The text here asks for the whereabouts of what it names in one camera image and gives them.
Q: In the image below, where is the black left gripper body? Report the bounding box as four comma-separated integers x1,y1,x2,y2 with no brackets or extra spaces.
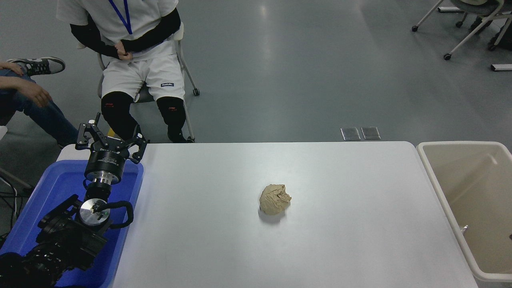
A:
85,145,130,176

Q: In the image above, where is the person's right hand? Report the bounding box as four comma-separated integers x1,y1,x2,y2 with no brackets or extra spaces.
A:
18,80,52,108
115,42,134,61

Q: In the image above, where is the person's left hand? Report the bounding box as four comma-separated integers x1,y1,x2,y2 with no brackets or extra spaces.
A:
0,62,24,76

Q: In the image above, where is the person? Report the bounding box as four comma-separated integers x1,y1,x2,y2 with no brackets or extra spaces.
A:
0,57,79,149
469,16,512,52
56,0,196,143

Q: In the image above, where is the blue plastic tray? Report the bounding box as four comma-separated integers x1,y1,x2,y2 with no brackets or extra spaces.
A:
0,159,144,288

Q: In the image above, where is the grey metal chair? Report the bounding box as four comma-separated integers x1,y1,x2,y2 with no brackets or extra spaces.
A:
97,22,200,143

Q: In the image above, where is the crumpled tan paper ball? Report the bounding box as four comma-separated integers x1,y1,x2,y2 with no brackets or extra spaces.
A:
259,184,292,215

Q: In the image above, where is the large pale bin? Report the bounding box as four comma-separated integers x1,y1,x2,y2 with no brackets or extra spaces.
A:
416,141,512,283

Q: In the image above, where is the wheeled chair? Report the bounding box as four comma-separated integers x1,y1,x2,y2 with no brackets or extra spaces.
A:
411,0,512,61

